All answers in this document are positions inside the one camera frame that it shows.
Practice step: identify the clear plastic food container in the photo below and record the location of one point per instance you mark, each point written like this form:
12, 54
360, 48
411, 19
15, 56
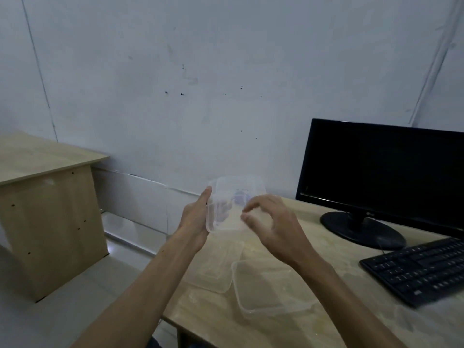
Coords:
228, 210
264, 289

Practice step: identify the light wooden table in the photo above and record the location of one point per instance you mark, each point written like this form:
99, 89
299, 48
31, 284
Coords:
348, 246

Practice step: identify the light wooden side desk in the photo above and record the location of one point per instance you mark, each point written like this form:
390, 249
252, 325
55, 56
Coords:
50, 221

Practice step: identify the person's left hand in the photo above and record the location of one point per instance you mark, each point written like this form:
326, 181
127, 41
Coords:
194, 224

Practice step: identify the clear plastic lid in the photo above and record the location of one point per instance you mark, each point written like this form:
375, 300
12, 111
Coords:
214, 268

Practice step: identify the person's left forearm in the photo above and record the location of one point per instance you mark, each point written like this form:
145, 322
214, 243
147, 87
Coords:
145, 297

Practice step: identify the person's right hand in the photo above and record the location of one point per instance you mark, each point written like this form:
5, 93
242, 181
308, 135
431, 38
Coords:
282, 231

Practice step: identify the black computer monitor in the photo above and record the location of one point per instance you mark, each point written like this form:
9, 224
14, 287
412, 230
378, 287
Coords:
380, 170

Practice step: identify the black keyboard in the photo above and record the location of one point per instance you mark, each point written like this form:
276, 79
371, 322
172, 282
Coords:
417, 271

